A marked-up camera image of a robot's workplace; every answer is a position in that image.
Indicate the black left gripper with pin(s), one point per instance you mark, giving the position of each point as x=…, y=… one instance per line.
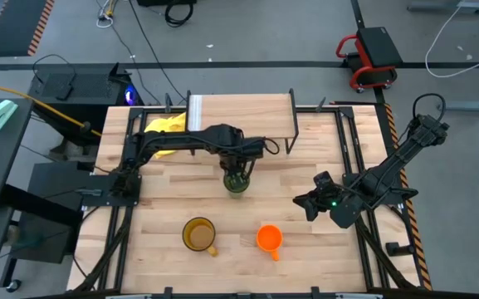
x=239, y=153

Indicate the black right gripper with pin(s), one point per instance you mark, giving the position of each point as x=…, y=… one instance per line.
x=328, y=198

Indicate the green translucent plastic tumbler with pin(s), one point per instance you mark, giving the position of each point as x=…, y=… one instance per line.
x=236, y=189

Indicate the orange plastic mug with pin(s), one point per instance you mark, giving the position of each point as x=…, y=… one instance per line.
x=269, y=238

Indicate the amber glass mug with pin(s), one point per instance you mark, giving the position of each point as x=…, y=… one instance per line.
x=198, y=234

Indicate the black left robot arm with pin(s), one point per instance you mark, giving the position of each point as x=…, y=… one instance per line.
x=172, y=139

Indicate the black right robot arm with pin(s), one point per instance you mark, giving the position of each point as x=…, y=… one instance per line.
x=392, y=166

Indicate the yellow cloth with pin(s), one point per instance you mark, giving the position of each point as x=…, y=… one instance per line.
x=168, y=124

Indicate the black clamp knob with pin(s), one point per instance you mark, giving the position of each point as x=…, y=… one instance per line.
x=399, y=249

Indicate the orange black hazard tape strip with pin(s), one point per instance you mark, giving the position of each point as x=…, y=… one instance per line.
x=415, y=236

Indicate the black computer tower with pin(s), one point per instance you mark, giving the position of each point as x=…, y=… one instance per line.
x=85, y=85

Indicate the black equipment cart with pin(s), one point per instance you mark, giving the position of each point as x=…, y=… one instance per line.
x=44, y=241

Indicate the mint green stapler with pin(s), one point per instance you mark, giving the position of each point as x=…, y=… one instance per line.
x=0, y=114

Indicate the black caster wheel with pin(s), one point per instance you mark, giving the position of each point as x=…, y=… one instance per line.
x=13, y=285

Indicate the black mat hazard stripe edge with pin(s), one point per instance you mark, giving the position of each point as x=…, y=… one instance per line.
x=11, y=27

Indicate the wooden shelf black metal frame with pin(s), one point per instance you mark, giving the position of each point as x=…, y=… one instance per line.
x=255, y=112

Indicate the black metal table frame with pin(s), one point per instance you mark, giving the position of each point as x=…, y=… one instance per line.
x=118, y=270

